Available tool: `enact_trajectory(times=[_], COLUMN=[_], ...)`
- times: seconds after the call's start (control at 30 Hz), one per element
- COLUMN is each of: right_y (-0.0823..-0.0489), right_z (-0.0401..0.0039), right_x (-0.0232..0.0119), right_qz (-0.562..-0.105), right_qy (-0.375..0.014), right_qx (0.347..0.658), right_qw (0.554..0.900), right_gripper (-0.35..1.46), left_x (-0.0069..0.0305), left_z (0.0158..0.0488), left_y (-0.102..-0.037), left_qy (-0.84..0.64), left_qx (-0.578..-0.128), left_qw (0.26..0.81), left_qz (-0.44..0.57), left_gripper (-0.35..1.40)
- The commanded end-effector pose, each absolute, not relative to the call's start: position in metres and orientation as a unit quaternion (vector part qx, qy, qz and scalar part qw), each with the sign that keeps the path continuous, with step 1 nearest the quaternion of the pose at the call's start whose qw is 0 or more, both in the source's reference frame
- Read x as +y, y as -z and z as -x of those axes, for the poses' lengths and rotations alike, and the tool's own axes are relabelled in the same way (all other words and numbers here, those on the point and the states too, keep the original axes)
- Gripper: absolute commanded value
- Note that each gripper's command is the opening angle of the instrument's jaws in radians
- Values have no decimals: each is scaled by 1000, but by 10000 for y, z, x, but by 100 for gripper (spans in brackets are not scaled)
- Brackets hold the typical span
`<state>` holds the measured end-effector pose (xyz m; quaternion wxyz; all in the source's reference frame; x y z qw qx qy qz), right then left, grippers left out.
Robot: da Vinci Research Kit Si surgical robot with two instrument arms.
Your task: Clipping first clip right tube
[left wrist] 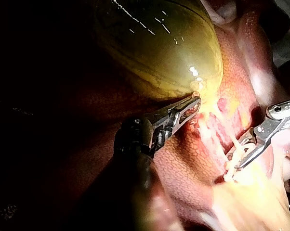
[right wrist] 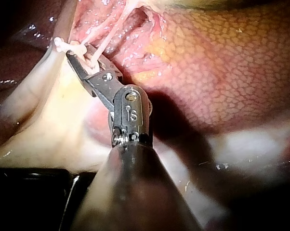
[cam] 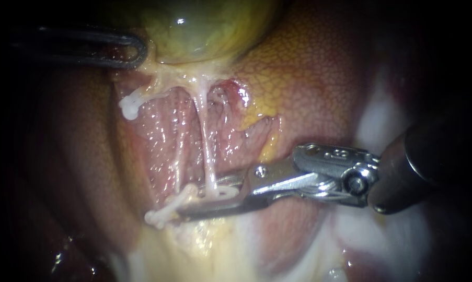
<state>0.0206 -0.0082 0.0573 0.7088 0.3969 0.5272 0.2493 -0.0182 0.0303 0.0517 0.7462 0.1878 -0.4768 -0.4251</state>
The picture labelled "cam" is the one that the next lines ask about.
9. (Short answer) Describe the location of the right arm instrument jaw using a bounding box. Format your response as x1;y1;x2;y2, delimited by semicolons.
213;174;250;189
174;191;269;223

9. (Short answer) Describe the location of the right arm instrument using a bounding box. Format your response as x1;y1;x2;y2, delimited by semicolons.
247;142;381;209

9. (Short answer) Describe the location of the left arm instrument jaw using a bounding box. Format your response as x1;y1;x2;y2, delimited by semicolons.
11;25;148;71

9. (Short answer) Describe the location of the gallbladder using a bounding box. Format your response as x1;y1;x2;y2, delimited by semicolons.
135;0;285;91

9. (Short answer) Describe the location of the thin tube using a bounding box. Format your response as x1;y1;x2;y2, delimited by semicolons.
191;76;220;196

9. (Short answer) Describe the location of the dark red liver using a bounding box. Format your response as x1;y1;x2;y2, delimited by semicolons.
8;0;471;282

